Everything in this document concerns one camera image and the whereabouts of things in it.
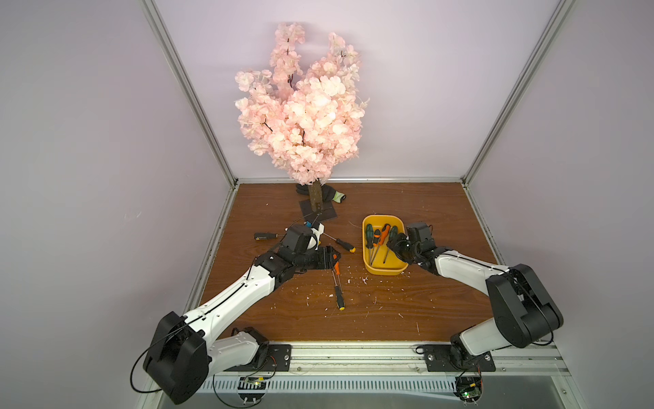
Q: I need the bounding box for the dark metal tree base plate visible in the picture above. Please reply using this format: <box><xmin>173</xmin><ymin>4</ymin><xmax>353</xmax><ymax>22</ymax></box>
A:
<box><xmin>298</xmin><ymin>198</ymin><xmax>339</xmax><ymax>227</ymax></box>

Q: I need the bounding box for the black green work glove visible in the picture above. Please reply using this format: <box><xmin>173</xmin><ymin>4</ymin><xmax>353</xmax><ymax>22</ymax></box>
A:
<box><xmin>295</xmin><ymin>184</ymin><xmax>346</xmax><ymax>203</ymax></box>

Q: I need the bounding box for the black screwdriver yellow cap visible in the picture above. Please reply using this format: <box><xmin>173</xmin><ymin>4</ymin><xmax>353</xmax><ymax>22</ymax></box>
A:
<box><xmin>324</xmin><ymin>233</ymin><xmax>356</xmax><ymax>253</ymax></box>

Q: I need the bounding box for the large orange black screwdriver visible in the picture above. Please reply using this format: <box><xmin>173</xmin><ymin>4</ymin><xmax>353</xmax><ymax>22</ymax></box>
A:
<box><xmin>370</xmin><ymin>223</ymin><xmax>391</xmax><ymax>266</ymax></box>

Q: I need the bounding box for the black yellow stubby screwdriver far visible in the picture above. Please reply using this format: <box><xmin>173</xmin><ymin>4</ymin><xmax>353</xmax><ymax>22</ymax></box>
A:
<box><xmin>254</xmin><ymin>232</ymin><xmax>284</xmax><ymax>240</ymax></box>

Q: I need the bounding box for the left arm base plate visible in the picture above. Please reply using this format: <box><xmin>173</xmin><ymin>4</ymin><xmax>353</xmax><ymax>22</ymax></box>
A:
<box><xmin>227</xmin><ymin>344</ymin><xmax>292</xmax><ymax>373</ymax></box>

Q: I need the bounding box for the small orange screwdriver on table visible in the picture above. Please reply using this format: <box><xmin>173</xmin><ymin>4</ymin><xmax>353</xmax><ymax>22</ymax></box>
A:
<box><xmin>332</xmin><ymin>253</ymin><xmax>341</xmax><ymax>277</ymax></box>

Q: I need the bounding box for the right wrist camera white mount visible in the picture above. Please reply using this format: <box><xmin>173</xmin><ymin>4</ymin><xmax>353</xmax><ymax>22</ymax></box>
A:
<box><xmin>405</xmin><ymin>223</ymin><xmax>435</xmax><ymax>246</ymax></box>

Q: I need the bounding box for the pink artificial blossom tree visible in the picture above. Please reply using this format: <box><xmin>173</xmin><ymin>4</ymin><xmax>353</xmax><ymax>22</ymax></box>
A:
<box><xmin>235</xmin><ymin>23</ymin><xmax>368</xmax><ymax>185</ymax></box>

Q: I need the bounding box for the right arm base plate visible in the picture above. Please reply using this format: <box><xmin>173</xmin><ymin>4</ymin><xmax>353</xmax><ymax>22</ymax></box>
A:
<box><xmin>415</xmin><ymin>344</ymin><xmax>497</xmax><ymax>373</ymax></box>

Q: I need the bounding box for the left green circuit board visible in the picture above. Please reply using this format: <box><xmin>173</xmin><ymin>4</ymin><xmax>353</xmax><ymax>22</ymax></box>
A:
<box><xmin>237</xmin><ymin>377</ymin><xmax>267</xmax><ymax>407</ymax></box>

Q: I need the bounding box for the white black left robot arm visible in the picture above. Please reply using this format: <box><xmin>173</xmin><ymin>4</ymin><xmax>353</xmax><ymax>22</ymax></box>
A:
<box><xmin>143</xmin><ymin>246</ymin><xmax>342</xmax><ymax>405</ymax></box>

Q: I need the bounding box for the green circuit board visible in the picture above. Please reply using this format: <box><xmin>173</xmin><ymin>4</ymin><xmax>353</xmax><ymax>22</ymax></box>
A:
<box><xmin>237</xmin><ymin>377</ymin><xmax>267</xmax><ymax>407</ymax></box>
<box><xmin>454</xmin><ymin>377</ymin><xmax>483</xmax><ymax>404</ymax></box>

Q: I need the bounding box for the yellow plastic storage box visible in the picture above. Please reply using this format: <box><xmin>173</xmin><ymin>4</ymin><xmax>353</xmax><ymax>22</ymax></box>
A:
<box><xmin>362</xmin><ymin>215</ymin><xmax>408</xmax><ymax>276</ymax></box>

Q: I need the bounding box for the small orange black screwdriver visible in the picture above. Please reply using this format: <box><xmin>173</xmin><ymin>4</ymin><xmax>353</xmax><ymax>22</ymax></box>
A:
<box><xmin>369</xmin><ymin>229</ymin><xmax>382</xmax><ymax>264</ymax></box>

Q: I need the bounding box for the black yellow-striped screwdriver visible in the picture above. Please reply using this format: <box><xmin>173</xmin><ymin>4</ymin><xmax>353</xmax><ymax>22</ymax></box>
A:
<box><xmin>332</xmin><ymin>269</ymin><xmax>346</xmax><ymax>311</ymax></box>

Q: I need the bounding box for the green black screwdriver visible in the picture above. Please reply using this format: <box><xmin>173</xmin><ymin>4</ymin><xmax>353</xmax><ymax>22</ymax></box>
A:
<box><xmin>383</xmin><ymin>226</ymin><xmax>399</xmax><ymax>264</ymax></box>
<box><xmin>364</xmin><ymin>223</ymin><xmax>374</xmax><ymax>250</ymax></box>

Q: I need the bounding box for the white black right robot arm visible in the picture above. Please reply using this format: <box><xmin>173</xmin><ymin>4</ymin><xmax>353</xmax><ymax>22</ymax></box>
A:
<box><xmin>388</xmin><ymin>233</ymin><xmax>564</xmax><ymax>358</ymax></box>

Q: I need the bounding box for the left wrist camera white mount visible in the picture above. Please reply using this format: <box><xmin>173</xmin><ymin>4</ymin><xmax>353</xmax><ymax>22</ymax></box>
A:
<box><xmin>281</xmin><ymin>223</ymin><xmax>325</xmax><ymax>254</ymax></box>

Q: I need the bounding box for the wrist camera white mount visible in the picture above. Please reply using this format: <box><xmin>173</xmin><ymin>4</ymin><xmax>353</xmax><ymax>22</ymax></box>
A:
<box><xmin>281</xmin><ymin>223</ymin><xmax>325</xmax><ymax>254</ymax></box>
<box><xmin>405</xmin><ymin>223</ymin><xmax>435</xmax><ymax>246</ymax></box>

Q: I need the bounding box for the right green circuit board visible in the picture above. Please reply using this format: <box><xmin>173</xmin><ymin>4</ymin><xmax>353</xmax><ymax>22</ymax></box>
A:
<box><xmin>454</xmin><ymin>377</ymin><xmax>483</xmax><ymax>404</ymax></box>

